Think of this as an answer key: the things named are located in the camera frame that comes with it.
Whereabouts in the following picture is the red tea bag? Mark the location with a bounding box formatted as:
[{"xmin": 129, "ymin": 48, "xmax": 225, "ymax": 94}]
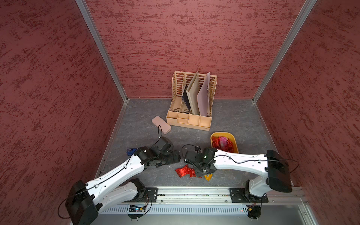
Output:
[
  {"xmin": 188, "ymin": 168, "xmax": 197, "ymax": 178},
  {"xmin": 211, "ymin": 136, "xmax": 221, "ymax": 149},
  {"xmin": 224, "ymin": 138, "xmax": 234, "ymax": 153},
  {"xmin": 175, "ymin": 165, "xmax": 189, "ymax": 178}
]

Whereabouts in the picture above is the yellow tea bag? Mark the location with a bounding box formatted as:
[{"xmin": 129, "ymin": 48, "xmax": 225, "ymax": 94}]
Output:
[{"xmin": 204, "ymin": 174, "xmax": 213, "ymax": 181}]

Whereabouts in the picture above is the red tea bag top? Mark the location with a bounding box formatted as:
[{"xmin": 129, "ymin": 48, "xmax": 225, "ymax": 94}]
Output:
[{"xmin": 211, "ymin": 136, "xmax": 221, "ymax": 149}]

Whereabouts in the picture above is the pink tea bag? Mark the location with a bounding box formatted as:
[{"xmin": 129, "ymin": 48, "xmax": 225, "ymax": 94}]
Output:
[{"xmin": 220, "ymin": 136, "xmax": 227, "ymax": 151}]

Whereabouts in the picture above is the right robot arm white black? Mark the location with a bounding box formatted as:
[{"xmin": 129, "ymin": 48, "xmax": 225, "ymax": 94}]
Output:
[{"xmin": 184, "ymin": 148, "xmax": 292, "ymax": 203}]

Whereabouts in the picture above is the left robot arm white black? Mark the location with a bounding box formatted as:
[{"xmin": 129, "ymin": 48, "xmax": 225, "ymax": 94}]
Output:
[{"xmin": 65, "ymin": 147, "xmax": 181, "ymax": 225}]

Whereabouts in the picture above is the yellow plastic storage box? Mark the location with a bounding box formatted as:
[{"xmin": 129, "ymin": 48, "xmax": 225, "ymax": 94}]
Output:
[{"xmin": 211, "ymin": 132, "xmax": 239, "ymax": 154}]

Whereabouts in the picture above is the pink glasses case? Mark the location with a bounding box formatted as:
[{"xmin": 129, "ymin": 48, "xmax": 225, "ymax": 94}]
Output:
[{"xmin": 152, "ymin": 116, "xmax": 171, "ymax": 134}]

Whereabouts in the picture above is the beige plastic file organizer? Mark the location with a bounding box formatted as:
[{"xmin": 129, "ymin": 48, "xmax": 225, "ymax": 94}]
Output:
[{"xmin": 166, "ymin": 71, "xmax": 218, "ymax": 131}]

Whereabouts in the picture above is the black notebook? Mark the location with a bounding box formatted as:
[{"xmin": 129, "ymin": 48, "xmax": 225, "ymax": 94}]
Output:
[{"xmin": 182, "ymin": 85, "xmax": 191, "ymax": 113}]

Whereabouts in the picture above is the mauve folder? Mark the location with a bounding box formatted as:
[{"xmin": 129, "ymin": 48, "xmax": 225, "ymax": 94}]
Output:
[{"xmin": 197, "ymin": 72, "xmax": 211, "ymax": 116}]

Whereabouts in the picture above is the tan cardboard folder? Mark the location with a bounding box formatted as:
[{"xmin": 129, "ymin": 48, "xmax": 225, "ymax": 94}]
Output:
[{"xmin": 187, "ymin": 72, "xmax": 200, "ymax": 115}]

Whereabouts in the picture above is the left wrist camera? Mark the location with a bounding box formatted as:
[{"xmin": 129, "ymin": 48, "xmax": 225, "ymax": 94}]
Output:
[{"xmin": 152, "ymin": 136, "xmax": 173, "ymax": 156}]

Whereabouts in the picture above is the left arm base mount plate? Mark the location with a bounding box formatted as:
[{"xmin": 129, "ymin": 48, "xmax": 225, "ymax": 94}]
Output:
[{"xmin": 139, "ymin": 187, "xmax": 158, "ymax": 203}]

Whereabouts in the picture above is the aluminium front rail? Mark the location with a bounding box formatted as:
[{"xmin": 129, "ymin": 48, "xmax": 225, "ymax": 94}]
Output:
[{"xmin": 95, "ymin": 185, "xmax": 308, "ymax": 205}]

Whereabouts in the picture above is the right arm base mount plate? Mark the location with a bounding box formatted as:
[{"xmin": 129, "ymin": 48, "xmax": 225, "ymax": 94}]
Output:
[{"xmin": 229, "ymin": 187, "xmax": 269, "ymax": 203}]

